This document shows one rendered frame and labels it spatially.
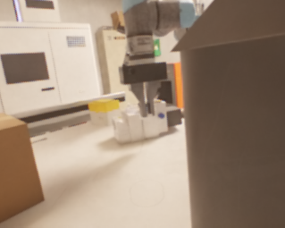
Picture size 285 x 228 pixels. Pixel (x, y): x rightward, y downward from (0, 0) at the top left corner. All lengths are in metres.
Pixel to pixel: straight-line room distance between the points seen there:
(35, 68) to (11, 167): 0.93
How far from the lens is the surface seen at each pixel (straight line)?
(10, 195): 0.45
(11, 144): 0.42
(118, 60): 4.62
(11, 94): 1.30
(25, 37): 1.33
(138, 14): 0.56
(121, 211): 0.39
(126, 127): 0.65
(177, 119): 0.73
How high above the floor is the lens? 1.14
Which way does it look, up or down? 11 degrees down
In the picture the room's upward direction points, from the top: 6 degrees counter-clockwise
